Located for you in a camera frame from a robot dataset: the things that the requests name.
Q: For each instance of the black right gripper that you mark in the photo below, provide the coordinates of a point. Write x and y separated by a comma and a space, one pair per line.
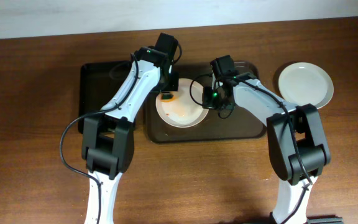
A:
209, 100

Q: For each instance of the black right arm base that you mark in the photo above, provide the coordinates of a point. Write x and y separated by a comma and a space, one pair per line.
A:
314, 220

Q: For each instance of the dark brown serving tray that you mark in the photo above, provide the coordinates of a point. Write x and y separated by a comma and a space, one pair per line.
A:
240, 125

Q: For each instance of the green and orange sponge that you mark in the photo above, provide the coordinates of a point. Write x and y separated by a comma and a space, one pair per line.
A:
167, 97

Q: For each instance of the pinkish white plate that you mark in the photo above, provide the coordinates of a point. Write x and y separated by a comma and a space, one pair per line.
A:
183, 112

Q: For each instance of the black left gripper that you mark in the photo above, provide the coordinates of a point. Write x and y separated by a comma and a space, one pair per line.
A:
168, 94

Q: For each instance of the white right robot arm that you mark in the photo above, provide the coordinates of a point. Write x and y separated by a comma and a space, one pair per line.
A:
297, 145

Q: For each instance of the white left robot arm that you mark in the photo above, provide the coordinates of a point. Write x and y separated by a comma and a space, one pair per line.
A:
108, 134

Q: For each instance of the pale green plate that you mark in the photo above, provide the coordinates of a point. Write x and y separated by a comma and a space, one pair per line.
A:
305, 83

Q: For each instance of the black rectangular water tray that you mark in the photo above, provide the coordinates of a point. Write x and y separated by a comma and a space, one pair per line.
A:
99, 82

